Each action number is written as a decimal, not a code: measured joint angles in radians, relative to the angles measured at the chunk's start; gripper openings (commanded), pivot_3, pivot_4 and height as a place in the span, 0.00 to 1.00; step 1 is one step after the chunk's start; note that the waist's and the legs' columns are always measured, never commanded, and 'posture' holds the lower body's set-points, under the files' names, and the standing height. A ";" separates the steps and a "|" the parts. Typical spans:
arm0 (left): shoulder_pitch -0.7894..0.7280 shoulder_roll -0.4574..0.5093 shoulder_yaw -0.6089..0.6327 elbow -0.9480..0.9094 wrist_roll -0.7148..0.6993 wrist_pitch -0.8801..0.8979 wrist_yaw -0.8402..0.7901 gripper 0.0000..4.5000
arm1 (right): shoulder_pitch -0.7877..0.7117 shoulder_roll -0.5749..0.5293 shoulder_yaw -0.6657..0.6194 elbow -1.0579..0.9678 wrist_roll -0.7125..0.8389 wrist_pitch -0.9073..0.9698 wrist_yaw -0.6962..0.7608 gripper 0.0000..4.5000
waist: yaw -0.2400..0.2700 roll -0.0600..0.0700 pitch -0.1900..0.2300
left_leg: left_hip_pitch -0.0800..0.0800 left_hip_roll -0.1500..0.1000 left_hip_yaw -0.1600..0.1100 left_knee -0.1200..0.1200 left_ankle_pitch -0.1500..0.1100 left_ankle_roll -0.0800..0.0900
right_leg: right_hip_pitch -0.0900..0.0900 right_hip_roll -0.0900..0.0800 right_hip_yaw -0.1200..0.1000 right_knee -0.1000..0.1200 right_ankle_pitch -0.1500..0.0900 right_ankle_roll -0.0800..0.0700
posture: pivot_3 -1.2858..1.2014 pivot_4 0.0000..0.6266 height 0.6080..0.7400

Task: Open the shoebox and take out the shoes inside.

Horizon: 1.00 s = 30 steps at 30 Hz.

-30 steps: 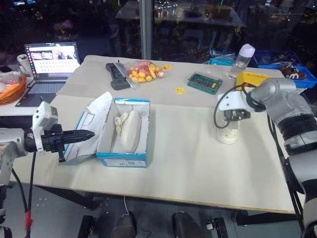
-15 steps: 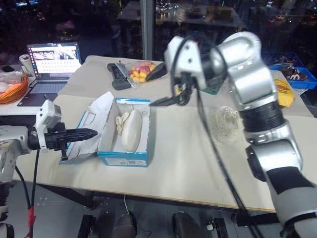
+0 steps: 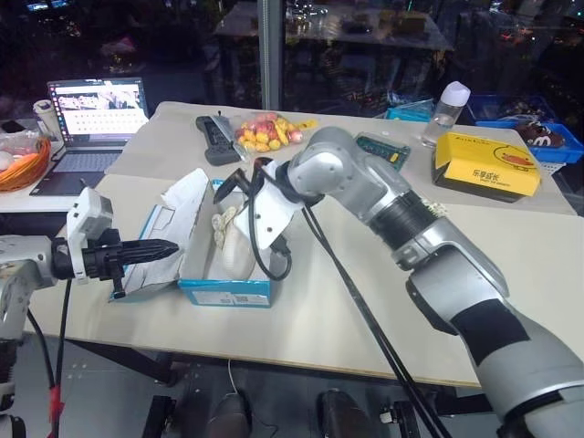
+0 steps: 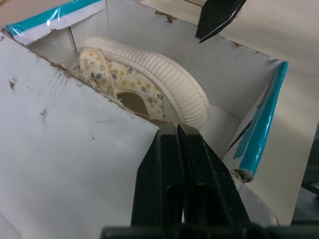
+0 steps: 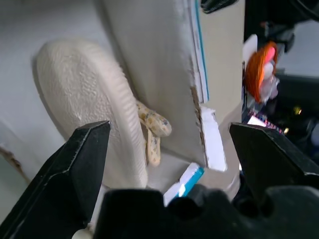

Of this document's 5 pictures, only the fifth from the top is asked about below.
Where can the cream white shoe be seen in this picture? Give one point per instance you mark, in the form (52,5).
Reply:
(92,112)

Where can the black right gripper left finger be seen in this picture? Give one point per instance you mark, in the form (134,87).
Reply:
(67,171)

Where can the white and blue shoebox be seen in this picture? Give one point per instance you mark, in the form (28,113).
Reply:
(162,82)

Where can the orange haired plush toy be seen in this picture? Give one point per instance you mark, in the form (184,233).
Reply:
(261,69)

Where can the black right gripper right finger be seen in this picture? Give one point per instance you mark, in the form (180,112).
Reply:
(271,159)

